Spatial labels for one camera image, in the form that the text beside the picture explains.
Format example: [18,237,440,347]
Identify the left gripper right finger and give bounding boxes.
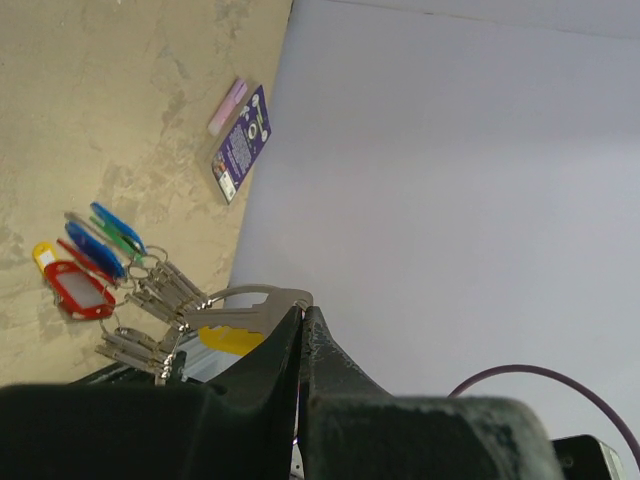
[300,307,563,479]

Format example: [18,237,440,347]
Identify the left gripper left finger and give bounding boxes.
[1,307,303,479]

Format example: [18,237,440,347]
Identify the yellow tag key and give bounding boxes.
[182,284,314,356]
[32,242,59,274]

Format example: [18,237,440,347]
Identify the keyring with coloured key tags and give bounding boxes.
[43,201,281,386]

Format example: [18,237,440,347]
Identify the purple card package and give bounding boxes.
[208,80,272,204]

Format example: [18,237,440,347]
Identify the pink marker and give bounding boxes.
[207,78,248,136]

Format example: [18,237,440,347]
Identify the aluminium frame rail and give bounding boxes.
[167,333,240,384]

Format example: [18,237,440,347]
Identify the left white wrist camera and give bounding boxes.
[552,434,627,480]

